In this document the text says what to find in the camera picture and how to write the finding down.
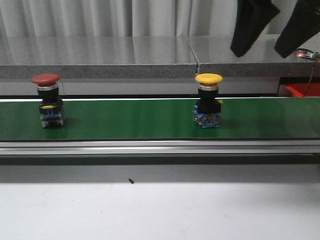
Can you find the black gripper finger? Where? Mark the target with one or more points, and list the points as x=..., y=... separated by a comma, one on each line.
x=252, y=18
x=303, y=24

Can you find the small green circuit board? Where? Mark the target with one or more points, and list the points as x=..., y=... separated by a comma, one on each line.
x=308, y=55

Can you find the grey stone countertop right slab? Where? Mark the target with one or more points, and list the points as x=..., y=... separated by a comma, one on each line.
x=213, y=55

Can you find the grey stone countertop slab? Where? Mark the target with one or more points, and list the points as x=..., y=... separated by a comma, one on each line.
x=80, y=57
x=213, y=55

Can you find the red plastic tray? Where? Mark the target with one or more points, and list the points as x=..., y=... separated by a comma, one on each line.
x=299, y=90

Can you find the white cabinet front panel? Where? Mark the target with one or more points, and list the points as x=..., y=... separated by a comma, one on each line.
x=142, y=86

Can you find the green conveyor belt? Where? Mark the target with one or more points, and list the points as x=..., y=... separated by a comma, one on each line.
x=242, y=118

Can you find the grey stone countertop left slab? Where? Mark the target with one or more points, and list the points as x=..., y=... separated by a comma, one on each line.
x=80, y=57

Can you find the red button yellow latch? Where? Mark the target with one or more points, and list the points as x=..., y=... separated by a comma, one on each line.
x=51, y=108

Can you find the grey pleated curtain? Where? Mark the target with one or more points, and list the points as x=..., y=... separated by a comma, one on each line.
x=117, y=18

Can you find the aluminium conveyor frame rail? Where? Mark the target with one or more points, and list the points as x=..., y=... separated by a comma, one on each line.
x=209, y=147

